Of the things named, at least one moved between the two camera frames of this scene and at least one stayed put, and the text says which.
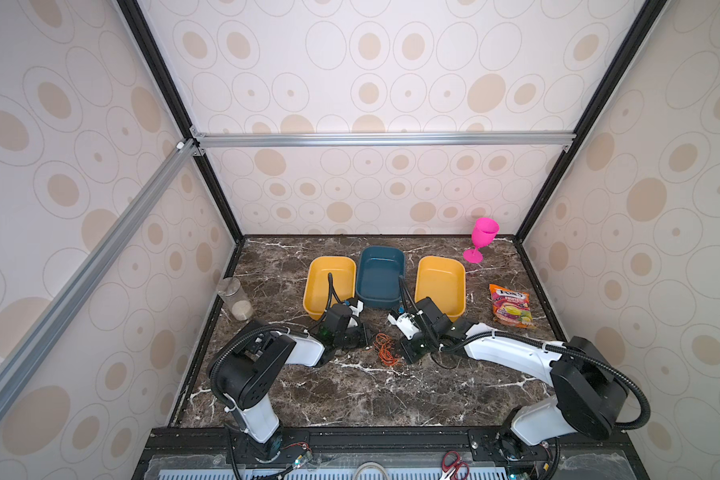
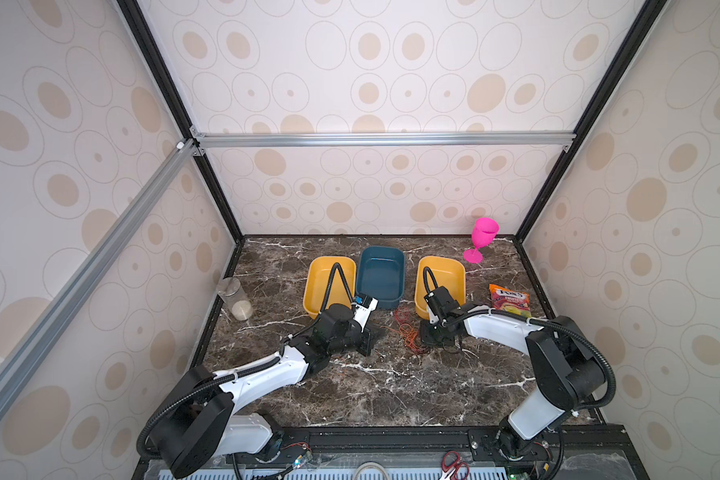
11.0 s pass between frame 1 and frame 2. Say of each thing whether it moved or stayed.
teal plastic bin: stayed
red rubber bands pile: moved
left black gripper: stayed
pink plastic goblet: stayed
